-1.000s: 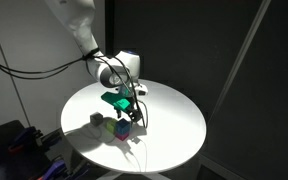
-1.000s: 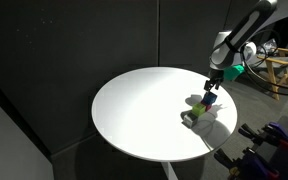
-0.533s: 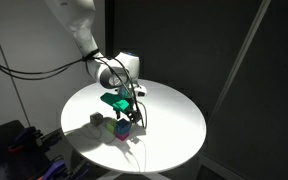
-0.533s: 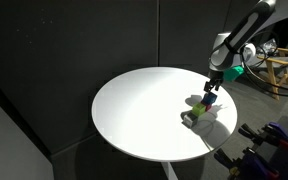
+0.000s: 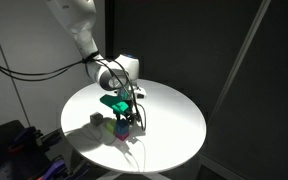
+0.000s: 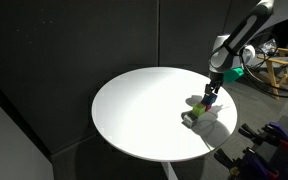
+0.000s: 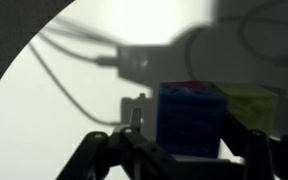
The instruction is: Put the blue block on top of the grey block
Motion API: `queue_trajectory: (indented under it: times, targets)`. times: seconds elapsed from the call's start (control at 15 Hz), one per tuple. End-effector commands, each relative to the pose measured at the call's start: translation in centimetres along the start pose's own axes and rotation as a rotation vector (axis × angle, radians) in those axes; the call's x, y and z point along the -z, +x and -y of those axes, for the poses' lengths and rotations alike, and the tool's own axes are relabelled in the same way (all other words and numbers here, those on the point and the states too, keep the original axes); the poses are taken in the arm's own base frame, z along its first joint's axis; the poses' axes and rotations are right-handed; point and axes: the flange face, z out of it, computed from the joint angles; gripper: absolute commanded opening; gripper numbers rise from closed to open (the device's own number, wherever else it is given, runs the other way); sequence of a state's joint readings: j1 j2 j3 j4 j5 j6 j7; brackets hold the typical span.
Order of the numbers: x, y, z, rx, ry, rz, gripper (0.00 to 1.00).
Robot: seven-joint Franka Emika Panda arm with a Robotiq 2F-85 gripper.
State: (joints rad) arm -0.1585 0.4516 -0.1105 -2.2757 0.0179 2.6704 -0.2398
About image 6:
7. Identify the lime green block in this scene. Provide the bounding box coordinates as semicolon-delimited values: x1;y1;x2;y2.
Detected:
191;102;208;118

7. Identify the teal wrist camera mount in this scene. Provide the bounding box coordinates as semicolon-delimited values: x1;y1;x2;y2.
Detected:
223;67;245;84

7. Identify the white table pedestal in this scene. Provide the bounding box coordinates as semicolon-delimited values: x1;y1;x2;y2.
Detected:
160;160;179;180

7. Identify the wooden folding stand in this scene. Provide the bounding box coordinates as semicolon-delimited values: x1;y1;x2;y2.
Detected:
256;47;288;101

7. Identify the purple spring clamp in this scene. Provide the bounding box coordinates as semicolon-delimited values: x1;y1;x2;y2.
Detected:
213;147;281;180
238;121;288;150

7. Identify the grey block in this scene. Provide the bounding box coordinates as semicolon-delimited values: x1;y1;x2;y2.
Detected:
181;111;200;129

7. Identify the long black cable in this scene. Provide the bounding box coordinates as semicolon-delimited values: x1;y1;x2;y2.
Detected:
247;71;288;100
239;54;288;94

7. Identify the clear crumpled plastic bag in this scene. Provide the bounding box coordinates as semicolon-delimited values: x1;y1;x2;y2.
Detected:
259;38;280;57

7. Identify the blue block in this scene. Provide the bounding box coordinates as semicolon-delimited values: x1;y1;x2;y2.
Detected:
200;93;218;106

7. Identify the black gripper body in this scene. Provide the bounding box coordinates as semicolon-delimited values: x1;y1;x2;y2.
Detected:
209;72;225;89

